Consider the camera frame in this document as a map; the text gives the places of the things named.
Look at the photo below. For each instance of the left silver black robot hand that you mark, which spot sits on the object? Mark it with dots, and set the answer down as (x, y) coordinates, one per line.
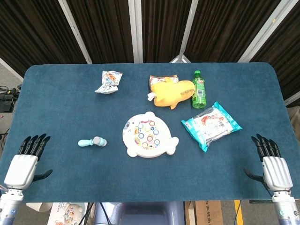
(20, 168)

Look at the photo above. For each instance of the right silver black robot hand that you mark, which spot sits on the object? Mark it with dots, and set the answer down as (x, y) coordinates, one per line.
(276, 171)

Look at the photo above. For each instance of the light blue toy hammer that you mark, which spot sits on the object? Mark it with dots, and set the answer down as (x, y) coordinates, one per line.
(84, 142)

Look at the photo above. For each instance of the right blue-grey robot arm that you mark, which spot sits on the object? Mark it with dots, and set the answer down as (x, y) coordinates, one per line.
(284, 208)

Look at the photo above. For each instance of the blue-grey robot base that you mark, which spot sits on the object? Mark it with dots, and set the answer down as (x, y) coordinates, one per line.
(140, 213)

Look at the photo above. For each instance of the toy box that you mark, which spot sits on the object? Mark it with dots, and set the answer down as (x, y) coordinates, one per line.
(68, 213)

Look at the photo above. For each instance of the white fish-shaped toy board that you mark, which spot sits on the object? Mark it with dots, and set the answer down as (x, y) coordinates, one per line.
(131, 150)

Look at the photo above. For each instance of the beige cardboard flap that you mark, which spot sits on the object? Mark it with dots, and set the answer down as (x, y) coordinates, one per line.
(38, 206)

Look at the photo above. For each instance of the blue felt table mat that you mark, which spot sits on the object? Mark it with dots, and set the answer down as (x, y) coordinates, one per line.
(58, 105)

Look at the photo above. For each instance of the teal clear food package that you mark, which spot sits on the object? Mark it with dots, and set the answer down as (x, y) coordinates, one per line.
(211, 126)

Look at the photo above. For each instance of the brown cardboard box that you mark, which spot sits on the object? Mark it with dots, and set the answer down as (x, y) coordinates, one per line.
(208, 213)

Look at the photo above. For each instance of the green drink bottle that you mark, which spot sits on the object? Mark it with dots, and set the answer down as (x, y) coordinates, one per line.
(199, 93)

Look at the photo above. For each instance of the crumpled white blue snack packet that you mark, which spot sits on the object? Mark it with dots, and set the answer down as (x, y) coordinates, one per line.
(110, 80)

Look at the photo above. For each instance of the yellow plush toy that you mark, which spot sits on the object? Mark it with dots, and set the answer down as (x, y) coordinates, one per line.
(168, 93)

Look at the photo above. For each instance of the dark brown pleated curtain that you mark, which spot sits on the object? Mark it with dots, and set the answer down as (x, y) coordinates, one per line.
(105, 28)

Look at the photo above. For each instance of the white frame post with foot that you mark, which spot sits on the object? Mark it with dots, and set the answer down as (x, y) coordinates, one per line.
(186, 30)

